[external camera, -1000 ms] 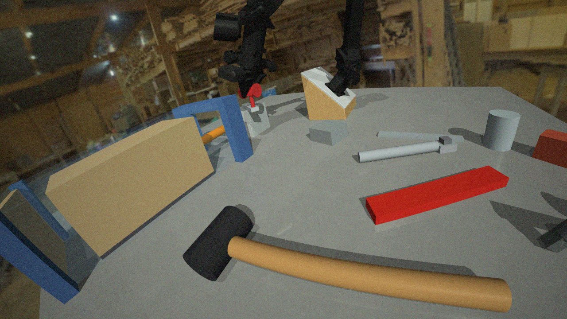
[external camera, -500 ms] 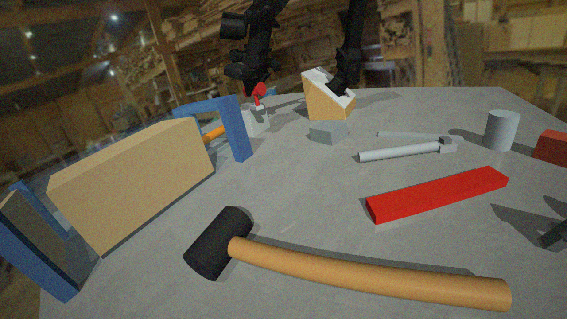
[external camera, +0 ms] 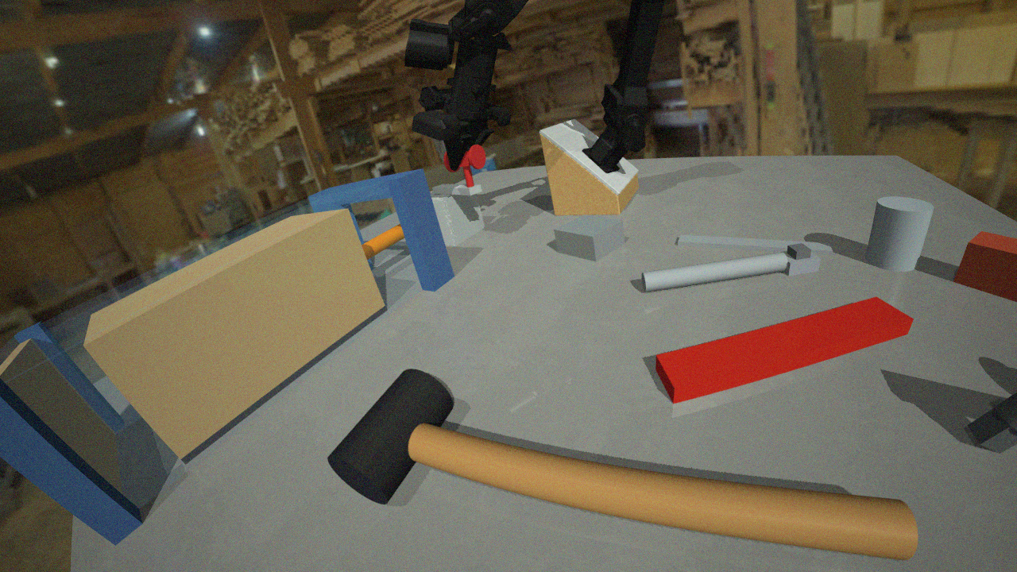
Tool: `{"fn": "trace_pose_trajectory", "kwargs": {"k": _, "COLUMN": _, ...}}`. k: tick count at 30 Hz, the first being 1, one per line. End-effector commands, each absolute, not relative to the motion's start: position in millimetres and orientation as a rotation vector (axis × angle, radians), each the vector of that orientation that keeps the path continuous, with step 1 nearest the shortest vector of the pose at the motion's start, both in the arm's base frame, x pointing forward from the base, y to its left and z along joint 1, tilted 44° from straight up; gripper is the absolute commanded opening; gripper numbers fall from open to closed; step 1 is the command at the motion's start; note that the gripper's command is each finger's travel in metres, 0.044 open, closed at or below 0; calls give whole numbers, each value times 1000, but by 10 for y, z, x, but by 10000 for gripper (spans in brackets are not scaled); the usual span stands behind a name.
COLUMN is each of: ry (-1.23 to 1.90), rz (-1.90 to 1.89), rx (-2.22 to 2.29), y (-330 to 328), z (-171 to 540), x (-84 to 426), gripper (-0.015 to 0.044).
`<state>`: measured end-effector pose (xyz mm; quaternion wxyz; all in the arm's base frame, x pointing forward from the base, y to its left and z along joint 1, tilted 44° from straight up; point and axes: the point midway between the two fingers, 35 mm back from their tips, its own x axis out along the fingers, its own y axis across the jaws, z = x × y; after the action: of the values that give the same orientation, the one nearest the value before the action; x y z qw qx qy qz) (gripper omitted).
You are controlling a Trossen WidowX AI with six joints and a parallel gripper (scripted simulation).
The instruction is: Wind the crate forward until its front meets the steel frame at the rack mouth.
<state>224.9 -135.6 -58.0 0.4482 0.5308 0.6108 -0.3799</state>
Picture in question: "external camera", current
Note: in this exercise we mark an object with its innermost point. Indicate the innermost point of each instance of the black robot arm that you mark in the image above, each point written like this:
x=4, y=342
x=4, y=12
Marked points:
x=431, y=45

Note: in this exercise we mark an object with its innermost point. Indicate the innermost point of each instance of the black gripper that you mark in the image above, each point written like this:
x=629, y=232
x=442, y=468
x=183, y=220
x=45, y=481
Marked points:
x=466, y=125

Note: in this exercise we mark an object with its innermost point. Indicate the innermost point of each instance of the mallet with black head and wooden handle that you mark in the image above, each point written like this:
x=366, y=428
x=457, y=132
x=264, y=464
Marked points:
x=404, y=427

